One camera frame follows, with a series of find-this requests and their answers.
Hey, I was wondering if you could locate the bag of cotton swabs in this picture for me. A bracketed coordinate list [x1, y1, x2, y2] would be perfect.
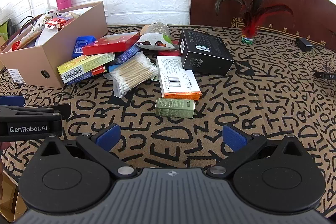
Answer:
[109, 52, 161, 99]

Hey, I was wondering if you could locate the red and white pack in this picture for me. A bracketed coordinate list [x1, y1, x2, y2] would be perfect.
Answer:
[44, 18, 67, 30]

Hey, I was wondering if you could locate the pink bottle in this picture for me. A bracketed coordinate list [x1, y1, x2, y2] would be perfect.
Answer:
[56, 0, 72, 11]

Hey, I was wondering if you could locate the red flat box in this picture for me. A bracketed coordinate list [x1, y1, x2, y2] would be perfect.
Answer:
[82, 32, 141, 56]

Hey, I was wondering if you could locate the black box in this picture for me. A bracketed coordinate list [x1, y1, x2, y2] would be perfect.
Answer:
[179, 28, 235, 76]

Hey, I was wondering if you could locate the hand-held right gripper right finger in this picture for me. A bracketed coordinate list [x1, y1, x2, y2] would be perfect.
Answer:
[206, 124, 311, 178]

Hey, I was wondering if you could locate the black strap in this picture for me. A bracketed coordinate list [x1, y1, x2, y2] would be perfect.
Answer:
[313, 70, 336, 81]

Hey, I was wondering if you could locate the white and orange box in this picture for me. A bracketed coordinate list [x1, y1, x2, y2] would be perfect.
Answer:
[159, 69, 202, 101]

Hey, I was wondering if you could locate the navy blue box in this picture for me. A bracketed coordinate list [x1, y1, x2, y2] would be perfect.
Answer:
[108, 44, 141, 67]

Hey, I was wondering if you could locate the black power adapter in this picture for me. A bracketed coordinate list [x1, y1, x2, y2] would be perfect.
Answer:
[295, 37, 314, 52]

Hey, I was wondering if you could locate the grey owl print sachet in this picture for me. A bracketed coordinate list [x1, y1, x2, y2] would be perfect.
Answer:
[136, 33, 179, 51]

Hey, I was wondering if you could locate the white printed fabric pouch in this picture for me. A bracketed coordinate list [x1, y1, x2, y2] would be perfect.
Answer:
[31, 10, 60, 33]

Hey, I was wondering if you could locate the green bag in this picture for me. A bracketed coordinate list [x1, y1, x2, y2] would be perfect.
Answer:
[0, 19, 13, 41]

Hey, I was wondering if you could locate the black cable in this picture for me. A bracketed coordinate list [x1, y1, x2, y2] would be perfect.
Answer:
[12, 15, 40, 31]

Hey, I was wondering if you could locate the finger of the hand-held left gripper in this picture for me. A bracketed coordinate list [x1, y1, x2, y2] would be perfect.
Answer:
[0, 103, 72, 123]
[0, 95, 26, 107]

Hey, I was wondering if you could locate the small green box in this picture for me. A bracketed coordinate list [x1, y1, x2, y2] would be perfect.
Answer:
[155, 97, 196, 119]

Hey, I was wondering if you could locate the red black feather shuttlecock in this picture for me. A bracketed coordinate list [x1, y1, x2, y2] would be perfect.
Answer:
[215, 0, 295, 46]

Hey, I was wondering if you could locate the yellow green box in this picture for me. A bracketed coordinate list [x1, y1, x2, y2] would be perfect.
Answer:
[57, 52, 116, 84]

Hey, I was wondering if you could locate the blue plastic case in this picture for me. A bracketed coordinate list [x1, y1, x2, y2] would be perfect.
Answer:
[72, 35, 96, 58]

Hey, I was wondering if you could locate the brown cardboard box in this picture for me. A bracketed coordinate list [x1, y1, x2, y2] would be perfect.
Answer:
[0, 1, 108, 88]

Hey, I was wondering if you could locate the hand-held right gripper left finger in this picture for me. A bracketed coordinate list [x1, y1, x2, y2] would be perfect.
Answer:
[34, 123, 137, 179]

